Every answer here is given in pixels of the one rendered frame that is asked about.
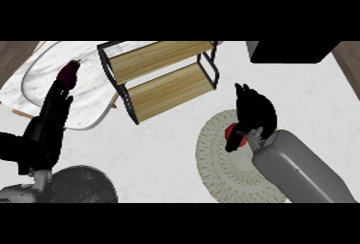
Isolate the red tomato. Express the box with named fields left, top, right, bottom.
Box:
left=225, top=123, right=250, bottom=148

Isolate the wooden tiered shelf black frame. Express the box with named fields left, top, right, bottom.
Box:
left=96, top=41, right=222, bottom=126

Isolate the round dark speckled pan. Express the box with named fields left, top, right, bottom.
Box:
left=48, top=164, right=120, bottom=204

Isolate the round beige woven placemat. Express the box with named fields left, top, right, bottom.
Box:
left=195, top=108, right=288, bottom=204

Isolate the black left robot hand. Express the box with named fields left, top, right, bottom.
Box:
left=0, top=79, right=76, bottom=176

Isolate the dark purple eggplant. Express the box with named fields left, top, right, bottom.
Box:
left=55, top=59, right=82, bottom=92

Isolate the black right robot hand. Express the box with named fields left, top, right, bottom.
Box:
left=225, top=82, right=279, bottom=153

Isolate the white marble tray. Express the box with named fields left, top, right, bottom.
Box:
left=0, top=41, right=160, bottom=132

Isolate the black appliance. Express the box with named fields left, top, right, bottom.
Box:
left=245, top=41, right=344, bottom=65

